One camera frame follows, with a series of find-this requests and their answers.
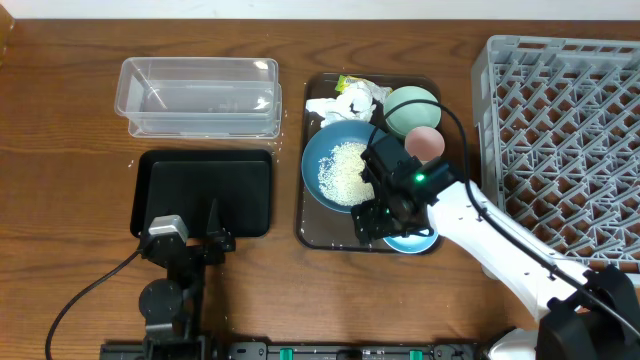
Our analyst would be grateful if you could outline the pink plastic cup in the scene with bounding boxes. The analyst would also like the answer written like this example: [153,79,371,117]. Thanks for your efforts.
[405,126,445,163]

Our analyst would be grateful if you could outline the light blue bowl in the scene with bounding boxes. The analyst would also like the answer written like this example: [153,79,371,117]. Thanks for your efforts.
[384,231,439,254]

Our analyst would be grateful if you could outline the mint green bowl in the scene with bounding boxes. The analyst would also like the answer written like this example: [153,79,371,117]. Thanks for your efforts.
[383,86,441,138]

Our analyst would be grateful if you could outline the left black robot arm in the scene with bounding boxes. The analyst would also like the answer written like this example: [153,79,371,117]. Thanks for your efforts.
[138,201,235,359]

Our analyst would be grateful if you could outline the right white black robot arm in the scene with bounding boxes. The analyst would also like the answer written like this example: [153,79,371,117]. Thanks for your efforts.
[351,136,639,359]

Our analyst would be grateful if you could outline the grey dishwasher rack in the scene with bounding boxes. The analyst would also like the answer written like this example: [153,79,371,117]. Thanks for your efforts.
[471,35,639,281]

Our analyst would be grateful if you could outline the black plastic tray bin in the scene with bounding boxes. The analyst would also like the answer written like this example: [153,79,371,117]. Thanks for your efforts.
[130,149,273,238]

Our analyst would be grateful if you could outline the pile of white rice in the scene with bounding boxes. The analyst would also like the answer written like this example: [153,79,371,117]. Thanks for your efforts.
[318,142,374,207]

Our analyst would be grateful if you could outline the dark blue plate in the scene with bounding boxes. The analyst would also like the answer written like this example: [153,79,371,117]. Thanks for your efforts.
[301,120,375,213]

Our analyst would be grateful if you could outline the dark brown serving tray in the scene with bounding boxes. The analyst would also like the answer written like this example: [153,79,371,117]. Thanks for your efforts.
[294,72,445,256]

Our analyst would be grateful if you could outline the crumpled white paper napkin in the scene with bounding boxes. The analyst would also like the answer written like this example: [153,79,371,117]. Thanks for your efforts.
[305,82,376,128]

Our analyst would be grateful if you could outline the yellow green snack wrapper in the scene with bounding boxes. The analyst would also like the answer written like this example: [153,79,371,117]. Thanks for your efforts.
[335,75,393,103]

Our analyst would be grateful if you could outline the clear plastic container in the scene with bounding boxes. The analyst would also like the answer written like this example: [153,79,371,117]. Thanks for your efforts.
[114,57,282,139]

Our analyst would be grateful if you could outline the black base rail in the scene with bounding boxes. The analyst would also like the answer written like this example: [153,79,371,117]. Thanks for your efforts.
[99,342,481,360]

